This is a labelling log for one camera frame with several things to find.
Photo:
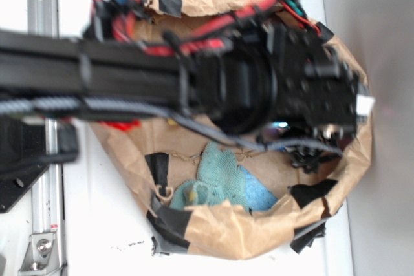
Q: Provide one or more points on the brown paper bag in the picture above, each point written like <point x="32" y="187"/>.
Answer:
<point x="225" y="230"/>

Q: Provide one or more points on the blue sponge cloth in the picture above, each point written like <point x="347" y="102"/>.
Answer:
<point x="257" y="196"/>

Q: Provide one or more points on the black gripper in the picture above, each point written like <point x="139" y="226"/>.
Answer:
<point x="308" y="90"/>

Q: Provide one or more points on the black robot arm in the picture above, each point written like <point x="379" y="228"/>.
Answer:
<point x="209" y="85"/>

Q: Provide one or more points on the green knitted cloth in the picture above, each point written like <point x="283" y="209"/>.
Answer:
<point x="218" y="178"/>

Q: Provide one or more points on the metal corner bracket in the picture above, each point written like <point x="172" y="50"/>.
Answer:
<point x="42" y="255"/>

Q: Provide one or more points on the black mounting plate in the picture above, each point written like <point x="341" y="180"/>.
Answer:
<point x="24" y="156"/>

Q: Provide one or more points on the aluminium rail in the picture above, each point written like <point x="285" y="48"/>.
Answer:
<point x="47" y="192"/>

